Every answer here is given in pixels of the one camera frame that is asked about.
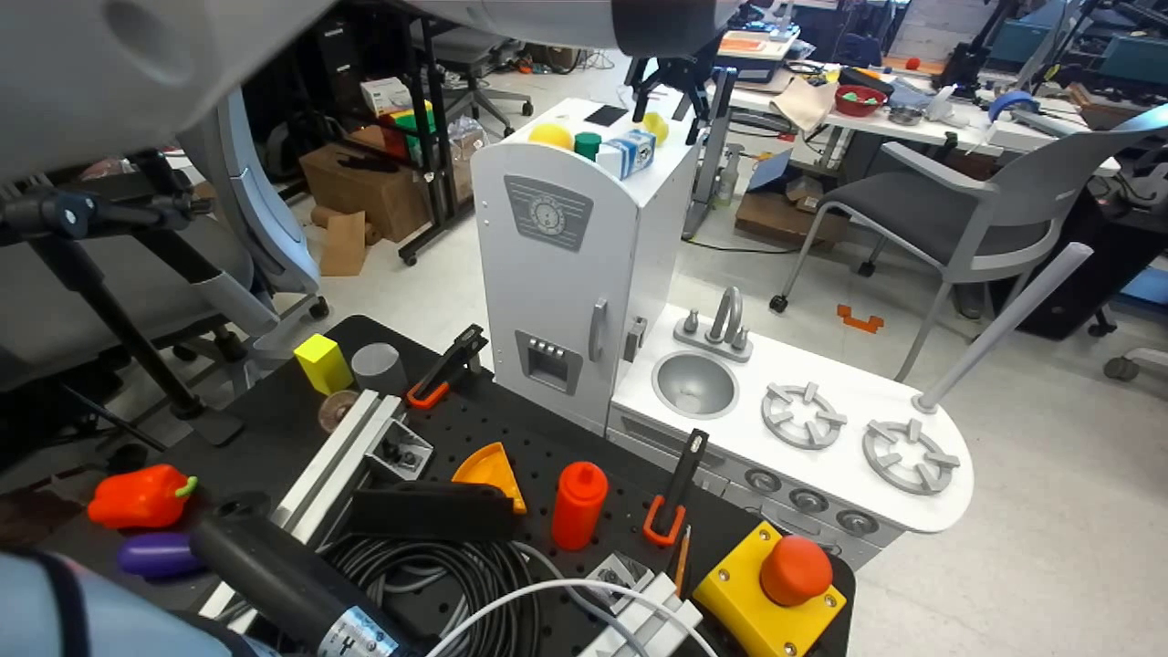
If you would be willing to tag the grey stand pole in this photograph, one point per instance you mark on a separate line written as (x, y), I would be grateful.
(712, 159)

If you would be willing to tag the white cluttered desk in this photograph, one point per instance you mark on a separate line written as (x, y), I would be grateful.
(935, 113)

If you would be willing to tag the small brown cardboard box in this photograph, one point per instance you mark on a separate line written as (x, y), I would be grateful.
(341, 242)

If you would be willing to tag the purple toy eggplant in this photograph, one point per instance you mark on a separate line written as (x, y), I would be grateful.
(163, 556)

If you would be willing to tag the yellow wooden block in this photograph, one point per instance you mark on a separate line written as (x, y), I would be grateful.
(322, 362)

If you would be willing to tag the white chair with grey legs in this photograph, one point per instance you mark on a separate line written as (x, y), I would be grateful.
(259, 207)

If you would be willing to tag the silver corner bracket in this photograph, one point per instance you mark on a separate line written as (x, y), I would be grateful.
(401, 450)
(622, 579)

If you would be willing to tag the black camera tripod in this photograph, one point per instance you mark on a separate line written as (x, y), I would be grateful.
(85, 278)

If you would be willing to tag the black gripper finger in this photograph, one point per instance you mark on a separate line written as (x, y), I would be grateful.
(638, 90)
(693, 90)

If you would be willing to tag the orange pencil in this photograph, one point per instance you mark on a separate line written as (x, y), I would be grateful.
(685, 559)

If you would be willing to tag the yellow round toy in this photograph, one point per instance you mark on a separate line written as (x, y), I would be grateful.
(548, 137)

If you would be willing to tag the red bowl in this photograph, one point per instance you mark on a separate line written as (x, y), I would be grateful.
(862, 98)

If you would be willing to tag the orange toy wedge slice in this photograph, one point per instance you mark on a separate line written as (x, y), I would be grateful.
(490, 477)

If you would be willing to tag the orange plastic toy bottle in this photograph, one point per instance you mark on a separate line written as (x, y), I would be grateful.
(579, 505)

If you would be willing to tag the grey cylinder block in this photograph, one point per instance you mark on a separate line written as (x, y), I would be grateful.
(375, 367)

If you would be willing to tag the white toy kitchen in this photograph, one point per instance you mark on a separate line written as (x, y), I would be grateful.
(571, 294)

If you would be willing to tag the orange black bar clamp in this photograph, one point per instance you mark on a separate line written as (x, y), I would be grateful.
(444, 367)
(671, 496)

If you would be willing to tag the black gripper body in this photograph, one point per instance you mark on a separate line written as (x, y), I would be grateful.
(665, 25)

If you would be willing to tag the flat cardboard box under desk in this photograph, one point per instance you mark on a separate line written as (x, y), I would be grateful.
(778, 220)

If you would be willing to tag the blue white toy carton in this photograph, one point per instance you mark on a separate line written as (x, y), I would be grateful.
(627, 154)

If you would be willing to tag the black flat rectangle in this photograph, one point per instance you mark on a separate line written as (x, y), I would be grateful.
(607, 113)

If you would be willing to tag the yellow emergency stop button box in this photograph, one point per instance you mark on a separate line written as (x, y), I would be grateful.
(760, 604)

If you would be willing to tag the green toy cup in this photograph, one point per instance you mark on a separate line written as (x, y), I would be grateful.
(587, 143)

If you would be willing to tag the grey mesh office chair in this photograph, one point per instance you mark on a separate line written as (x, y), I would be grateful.
(962, 207)

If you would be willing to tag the black metal rack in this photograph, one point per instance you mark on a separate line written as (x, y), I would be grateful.
(433, 132)

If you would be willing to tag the large brown cardboard box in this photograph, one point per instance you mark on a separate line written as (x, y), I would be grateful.
(367, 186)

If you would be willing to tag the red toy pepper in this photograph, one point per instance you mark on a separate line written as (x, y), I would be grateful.
(141, 496)

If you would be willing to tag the yellow toy banana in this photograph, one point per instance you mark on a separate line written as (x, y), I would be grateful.
(659, 126)

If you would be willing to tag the orange clamp on floor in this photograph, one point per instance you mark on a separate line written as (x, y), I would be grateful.
(857, 320)

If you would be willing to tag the brown round disc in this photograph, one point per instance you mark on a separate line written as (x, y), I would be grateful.
(335, 411)

